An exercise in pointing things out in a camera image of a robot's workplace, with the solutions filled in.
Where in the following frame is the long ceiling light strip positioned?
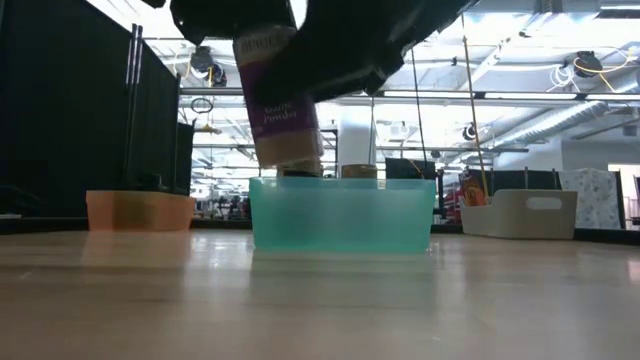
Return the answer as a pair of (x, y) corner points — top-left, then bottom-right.
(179, 87), (640, 101)

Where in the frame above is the white patterned partition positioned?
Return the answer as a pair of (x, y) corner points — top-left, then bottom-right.
(558, 168), (624, 230)

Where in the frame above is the teal plastic bin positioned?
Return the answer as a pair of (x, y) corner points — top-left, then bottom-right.
(248, 175), (437, 254)

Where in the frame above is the black hanging cable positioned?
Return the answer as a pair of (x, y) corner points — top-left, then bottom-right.
(409, 47), (429, 161)

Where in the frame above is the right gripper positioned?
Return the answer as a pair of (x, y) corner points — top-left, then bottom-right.
(257, 0), (476, 105)

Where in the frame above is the orange plastic bin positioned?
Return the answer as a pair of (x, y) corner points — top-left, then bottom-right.
(84, 188), (197, 233)

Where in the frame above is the black partition curtain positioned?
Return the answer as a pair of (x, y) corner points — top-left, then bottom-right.
(0, 0), (182, 221)

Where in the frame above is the garlic powder bottle black cap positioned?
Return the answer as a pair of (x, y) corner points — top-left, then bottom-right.
(233, 24), (325, 170)

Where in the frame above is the silver ventilation duct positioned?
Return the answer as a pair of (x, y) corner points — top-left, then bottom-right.
(492, 99), (640, 157)

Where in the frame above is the grey plastic bin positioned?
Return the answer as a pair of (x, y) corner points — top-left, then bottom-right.
(458, 188), (579, 240)

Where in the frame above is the yellow cable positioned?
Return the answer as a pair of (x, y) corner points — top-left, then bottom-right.
(462, 14), (489, 199)

